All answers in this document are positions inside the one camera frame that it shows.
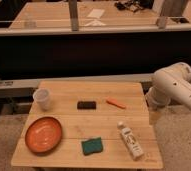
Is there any white paper sheet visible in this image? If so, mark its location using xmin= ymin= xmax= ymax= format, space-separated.
xmin=88 ymin=9 xmax=105 ymax=19

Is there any orange bowl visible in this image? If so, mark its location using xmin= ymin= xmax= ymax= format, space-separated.
xmin=25 ymin=117 xmax=63 ymax=153

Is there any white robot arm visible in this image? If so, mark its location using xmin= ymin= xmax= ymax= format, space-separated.
xmin=145 ymin=62 xmax=191 ymax=110

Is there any black cable clutter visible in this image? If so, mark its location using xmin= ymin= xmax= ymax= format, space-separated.
xmin=114 ymin=0 xmax=154 ymax=13

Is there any white plastic bottle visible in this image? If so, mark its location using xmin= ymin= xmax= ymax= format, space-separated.
xmin=117 ymin=121 xmax=144 ymax=160

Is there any translucent plastic cup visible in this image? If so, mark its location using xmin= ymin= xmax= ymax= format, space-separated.
xmin=33 ymin=89 xmax=51 ymax=111

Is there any orange marker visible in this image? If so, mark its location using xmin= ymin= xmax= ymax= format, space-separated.
xmin=106 ymin=98 xmax=126 ymax=109

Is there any grey metal post right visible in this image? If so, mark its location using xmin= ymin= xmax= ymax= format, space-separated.
xmin=156 ymin=0 xmax=189 ymax=29

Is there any grey metal post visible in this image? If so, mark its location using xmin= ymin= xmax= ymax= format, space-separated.
xmin=156 ymin=0 xmax=189 ymax=29
xmin=68 ymin=0 xmax=79 ymax=31

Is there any black rectangular block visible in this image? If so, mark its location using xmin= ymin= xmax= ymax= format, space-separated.
xmin=77 ymin=101 xmax=96 ymax=109

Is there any green sponge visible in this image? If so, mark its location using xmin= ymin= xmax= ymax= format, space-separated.
xmin=81 ymin=137 xmax=103 ymax=155

